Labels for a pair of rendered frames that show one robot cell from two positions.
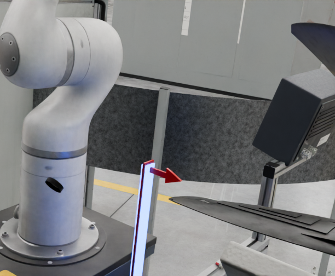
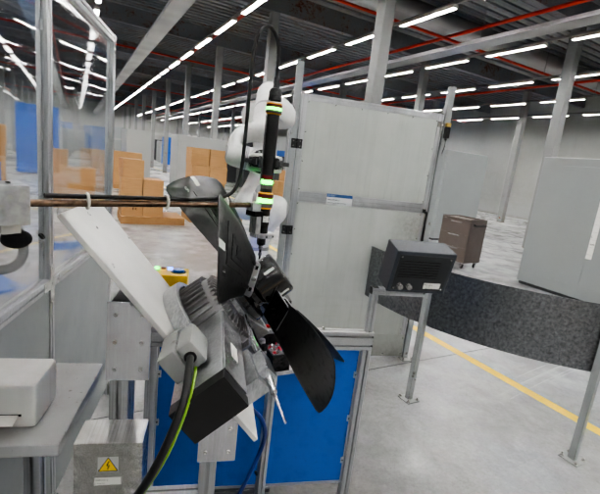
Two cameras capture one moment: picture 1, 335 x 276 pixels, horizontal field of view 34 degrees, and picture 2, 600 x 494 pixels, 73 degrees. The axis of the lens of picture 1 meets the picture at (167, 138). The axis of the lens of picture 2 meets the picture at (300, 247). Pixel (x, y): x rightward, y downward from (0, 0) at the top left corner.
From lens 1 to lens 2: 1.16 m
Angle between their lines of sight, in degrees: 43
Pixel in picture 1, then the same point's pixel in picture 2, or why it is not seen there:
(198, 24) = not seen: outside the picture
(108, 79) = (273, 220)
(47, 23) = (244, 193)
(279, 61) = not seen: outside the picture
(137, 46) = (543, 264)
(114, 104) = not seen: hidden behind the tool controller
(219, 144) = (469, 311)
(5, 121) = (349, 272)
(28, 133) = not seen: hidden behind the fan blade
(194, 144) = (451, 307)
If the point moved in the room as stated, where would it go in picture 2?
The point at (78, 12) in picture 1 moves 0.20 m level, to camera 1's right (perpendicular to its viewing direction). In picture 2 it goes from (408, 217) to (431, 222)
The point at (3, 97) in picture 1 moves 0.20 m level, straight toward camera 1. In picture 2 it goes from (349, 259) to (338, 263)
